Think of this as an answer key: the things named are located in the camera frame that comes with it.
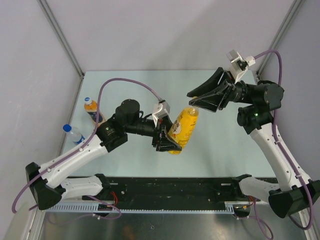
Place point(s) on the left aluminium frame post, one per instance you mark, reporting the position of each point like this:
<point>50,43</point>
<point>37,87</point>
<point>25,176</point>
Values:
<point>57,30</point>

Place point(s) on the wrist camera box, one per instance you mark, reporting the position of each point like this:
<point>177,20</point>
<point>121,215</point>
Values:
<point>160,110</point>
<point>239,65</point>

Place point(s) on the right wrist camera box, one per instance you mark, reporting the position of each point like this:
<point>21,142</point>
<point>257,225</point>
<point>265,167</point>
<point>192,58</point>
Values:
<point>239,65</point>

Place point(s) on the aluminium frame post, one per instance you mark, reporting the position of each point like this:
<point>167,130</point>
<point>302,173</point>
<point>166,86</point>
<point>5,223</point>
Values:
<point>57,30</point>
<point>281,33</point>

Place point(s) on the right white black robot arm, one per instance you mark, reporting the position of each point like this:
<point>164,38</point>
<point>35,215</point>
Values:
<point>294,190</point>

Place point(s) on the right aluminium frame post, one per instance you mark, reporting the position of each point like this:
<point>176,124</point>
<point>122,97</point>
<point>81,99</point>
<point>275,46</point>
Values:
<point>281,33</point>

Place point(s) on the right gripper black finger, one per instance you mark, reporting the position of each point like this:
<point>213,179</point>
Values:
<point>208,101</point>
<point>208,85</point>

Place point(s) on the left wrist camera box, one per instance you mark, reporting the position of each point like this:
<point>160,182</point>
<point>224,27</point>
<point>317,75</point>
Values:
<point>160,110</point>

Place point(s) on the orange drink bottle white cap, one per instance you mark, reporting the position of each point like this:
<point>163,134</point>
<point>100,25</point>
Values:
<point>91,107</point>

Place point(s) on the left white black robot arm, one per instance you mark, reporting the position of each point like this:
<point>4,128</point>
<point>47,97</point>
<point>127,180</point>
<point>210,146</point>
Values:
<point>51,181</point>

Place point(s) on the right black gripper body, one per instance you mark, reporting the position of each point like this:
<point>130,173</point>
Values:
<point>230,81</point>

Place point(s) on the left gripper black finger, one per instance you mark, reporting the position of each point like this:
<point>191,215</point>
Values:
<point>167,122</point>
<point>164,143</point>

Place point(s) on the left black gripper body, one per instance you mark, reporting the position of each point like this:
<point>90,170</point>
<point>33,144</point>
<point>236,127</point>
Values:
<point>156,138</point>

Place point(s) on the yellow honey pomelo bottle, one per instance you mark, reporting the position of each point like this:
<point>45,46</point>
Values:
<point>183,127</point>

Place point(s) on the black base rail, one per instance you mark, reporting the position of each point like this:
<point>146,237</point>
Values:
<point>171,193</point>

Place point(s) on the clear pepsi bottle blue cap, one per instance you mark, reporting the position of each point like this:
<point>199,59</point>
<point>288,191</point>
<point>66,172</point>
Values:
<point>73,133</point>

